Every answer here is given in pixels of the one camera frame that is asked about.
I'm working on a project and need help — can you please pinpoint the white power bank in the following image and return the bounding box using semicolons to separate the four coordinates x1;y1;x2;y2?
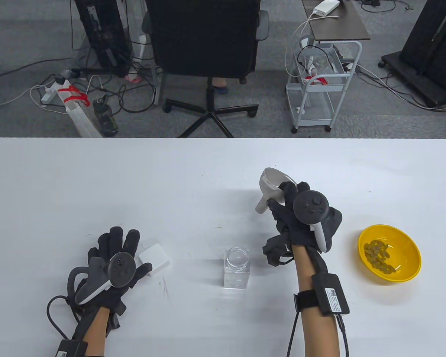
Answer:
313;0;340;17

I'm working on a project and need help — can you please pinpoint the black office chair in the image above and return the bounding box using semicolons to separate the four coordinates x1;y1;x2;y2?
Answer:
142;0;269;138

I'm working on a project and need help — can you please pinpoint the pile of raisins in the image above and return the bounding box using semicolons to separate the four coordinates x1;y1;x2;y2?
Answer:
363;240;396;274

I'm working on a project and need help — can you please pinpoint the brown side table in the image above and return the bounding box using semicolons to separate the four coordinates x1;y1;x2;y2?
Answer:
302;0;371;42

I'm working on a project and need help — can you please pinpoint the white power strip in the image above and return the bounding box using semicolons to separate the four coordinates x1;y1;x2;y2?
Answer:
41;80;62;104

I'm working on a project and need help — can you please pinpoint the grey funnel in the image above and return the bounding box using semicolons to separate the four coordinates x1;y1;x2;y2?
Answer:
255;168;298;214

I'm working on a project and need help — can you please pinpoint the black left glove cable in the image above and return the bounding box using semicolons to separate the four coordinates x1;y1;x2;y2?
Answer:
46;296;82;341

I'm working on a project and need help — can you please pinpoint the dark water bottle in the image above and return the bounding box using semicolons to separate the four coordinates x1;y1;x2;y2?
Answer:
93;95;119;136

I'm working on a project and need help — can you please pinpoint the black glove cable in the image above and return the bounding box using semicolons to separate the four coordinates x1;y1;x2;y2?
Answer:
46;296;82;341
336;314;350;357

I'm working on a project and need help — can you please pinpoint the black computer tower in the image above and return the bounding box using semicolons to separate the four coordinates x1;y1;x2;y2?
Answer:
74;0;132;77

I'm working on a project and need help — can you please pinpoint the person's right forearm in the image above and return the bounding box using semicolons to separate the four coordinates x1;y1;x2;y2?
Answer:
293;245;339;357

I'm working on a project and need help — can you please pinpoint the yellow bowl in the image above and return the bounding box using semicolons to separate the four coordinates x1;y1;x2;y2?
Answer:
358;224;421;283

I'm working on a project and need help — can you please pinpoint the white charging cable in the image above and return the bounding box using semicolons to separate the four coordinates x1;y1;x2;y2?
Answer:
284;13;339;78

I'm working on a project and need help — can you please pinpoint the person's left forearm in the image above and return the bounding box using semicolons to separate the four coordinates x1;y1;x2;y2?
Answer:
84;309;110;357

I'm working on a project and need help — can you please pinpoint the grey right hand controller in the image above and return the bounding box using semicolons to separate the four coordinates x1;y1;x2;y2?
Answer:
293;190;329;253

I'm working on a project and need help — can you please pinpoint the person's right hand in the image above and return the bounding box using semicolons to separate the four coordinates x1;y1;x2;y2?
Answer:
266;181;343;254

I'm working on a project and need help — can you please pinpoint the white rolling cart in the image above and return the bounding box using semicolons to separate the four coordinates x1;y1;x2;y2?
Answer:
285;35;363;134

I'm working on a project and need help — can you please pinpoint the grey hand controller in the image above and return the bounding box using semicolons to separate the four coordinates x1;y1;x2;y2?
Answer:
68;252;137;305
293;190;329;253

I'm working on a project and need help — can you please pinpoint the white square jar lid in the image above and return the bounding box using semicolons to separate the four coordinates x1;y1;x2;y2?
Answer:
139;244;170;276

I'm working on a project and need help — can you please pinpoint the clear coffee jar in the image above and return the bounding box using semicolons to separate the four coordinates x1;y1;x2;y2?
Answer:
224;246;251;289

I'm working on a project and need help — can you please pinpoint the grey left hand controller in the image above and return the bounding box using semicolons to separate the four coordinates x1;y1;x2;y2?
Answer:
68;252;137;305

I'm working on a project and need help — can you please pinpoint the person's left hand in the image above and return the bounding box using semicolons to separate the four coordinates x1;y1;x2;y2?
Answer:
76;226;153;315

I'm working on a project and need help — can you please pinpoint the black wheeled stand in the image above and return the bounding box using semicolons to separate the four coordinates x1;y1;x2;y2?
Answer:
379;0;446;108

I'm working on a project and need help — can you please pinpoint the black right glove cable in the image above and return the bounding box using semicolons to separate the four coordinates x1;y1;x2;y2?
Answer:
336;314;350;357

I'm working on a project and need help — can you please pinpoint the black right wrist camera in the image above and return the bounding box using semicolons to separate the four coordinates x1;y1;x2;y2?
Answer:
262;234;295;266

